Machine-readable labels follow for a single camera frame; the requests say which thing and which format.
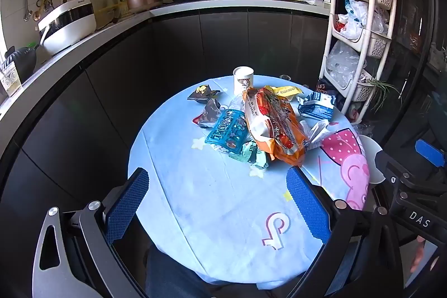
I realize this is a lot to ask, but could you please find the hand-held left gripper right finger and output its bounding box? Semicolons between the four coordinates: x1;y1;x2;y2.
286;166;416;298

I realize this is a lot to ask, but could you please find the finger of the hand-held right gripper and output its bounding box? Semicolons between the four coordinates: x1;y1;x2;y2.
374;151;421;197
415;138;447;169

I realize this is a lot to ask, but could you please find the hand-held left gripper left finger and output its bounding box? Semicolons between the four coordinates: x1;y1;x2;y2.
31;167;149;298

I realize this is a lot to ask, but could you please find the white round bin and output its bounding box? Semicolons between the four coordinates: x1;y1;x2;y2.
360;135;385;184

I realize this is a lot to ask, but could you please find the green snack wrapper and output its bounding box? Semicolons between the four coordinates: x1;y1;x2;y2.
229;141;269;170

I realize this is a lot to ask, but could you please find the white paper tissue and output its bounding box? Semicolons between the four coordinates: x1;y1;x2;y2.
304;120;331;148

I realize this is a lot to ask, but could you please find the large orange snack bag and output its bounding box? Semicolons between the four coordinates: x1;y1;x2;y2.
242;88;310;166

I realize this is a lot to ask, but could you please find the blue and white packet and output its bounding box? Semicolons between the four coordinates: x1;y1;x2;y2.
297;91;337;120

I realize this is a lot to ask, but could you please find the teal snack wrapper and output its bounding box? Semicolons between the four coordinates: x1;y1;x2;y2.
204;108;250;155

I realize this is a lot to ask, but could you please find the yellow snack wrapper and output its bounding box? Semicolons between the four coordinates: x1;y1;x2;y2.
263;86;303;99

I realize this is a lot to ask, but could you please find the dark brown foil wrapper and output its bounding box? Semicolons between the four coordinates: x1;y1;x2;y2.
193;99;224;127

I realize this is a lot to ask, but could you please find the dark wrapper with yellow print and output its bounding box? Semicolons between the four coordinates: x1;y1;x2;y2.
187;83;222;103

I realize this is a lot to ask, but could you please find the white paper cup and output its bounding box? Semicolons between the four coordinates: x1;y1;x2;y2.
233;66;254;97

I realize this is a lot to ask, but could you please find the person's right hand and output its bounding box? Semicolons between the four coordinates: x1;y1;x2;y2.
410;237;428;274

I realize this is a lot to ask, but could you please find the clear plastic packaging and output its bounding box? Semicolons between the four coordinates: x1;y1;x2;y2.
353;121;376;136

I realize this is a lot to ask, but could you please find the red and white plastic bag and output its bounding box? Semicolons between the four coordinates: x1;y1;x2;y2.
349;102;364;120

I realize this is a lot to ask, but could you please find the green spider plant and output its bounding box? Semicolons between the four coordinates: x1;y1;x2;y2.
370;76;402;110

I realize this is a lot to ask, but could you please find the blue cartoon printed tablecloth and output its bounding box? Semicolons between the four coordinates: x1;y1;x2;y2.
127;75;371;285

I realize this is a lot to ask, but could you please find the navy bag with orange print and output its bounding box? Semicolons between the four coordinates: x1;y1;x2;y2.
316;78;337;96

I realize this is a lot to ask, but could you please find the clear plastic bag bundle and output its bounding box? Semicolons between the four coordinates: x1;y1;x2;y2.
326;40;362;89

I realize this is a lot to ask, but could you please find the white plastic bag bundle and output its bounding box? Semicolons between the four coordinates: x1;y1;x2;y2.
337;0;390;40

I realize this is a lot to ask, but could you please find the white plastic storage rack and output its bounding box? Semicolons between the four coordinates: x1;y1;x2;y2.
319;0;399;117

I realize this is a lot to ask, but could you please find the patterned cardboard box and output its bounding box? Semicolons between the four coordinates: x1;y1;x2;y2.
0;64;22;98

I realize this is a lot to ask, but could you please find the black ribbed pot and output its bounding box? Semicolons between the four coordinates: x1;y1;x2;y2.
4;46;38;82

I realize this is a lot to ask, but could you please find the white rice cooker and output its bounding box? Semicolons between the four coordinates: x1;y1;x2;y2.
38;0;97;56

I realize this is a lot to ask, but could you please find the yellow plastic rack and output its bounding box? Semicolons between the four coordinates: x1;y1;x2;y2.
96;3;123;19

